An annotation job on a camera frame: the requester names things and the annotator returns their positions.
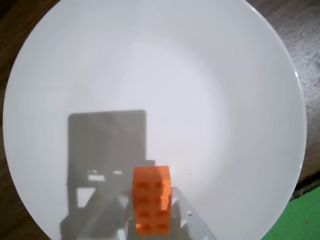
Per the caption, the orange lego block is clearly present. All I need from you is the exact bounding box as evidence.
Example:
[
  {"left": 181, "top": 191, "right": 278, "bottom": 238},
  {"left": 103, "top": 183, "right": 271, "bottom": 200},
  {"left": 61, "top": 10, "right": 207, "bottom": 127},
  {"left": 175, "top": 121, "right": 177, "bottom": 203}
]
[{"left": 131, "top": 164, "right": 174, "bottom": 237}]

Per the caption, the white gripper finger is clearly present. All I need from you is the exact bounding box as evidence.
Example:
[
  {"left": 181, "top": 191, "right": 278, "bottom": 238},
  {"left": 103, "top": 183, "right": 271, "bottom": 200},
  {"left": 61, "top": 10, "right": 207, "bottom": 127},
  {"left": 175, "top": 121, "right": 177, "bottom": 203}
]
[
  {"left": 116, "top": 188, "right": 138, "bottom": 240},
  {"left": 170, "top": 186, "right": 218, "bottom": 240}
]

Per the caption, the white round plate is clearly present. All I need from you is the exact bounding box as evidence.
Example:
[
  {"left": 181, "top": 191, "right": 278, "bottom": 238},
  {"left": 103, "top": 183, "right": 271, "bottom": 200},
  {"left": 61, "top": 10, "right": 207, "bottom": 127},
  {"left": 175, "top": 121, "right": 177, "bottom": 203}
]
[{"left": 2, "top": 0, "right": 308, "bottom": 240}]

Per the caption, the green mat with grey edge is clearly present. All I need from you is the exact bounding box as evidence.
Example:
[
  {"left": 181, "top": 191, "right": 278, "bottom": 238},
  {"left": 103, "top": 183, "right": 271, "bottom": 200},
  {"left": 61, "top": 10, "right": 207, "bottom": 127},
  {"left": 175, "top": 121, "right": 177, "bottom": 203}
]
[{"left": 259, "top": 174, "right": 320, "bottom": 240}]

